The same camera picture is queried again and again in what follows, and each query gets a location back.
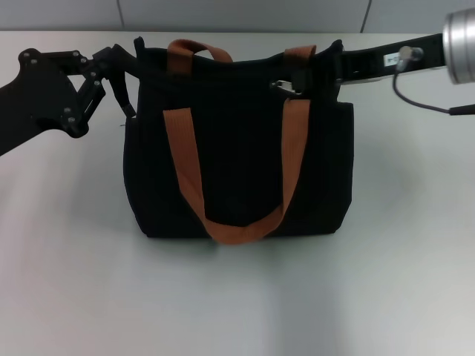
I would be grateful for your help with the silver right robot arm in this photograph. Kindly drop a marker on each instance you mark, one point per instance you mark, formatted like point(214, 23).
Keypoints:
point(460, 44)

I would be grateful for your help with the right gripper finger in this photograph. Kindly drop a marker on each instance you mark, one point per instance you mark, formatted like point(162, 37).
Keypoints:
point(301, 81)

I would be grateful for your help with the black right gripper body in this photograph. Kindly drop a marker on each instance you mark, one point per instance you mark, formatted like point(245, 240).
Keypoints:
point(371, 65)

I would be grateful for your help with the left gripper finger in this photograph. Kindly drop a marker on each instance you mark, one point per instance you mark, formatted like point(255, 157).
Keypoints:
point(92, 98)
point(79, 59)

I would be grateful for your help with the silver zipper pull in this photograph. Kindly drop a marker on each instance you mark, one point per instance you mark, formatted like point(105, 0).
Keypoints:
point(284, 87)

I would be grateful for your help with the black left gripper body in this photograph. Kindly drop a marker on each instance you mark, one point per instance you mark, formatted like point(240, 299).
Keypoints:
point(37, 100)

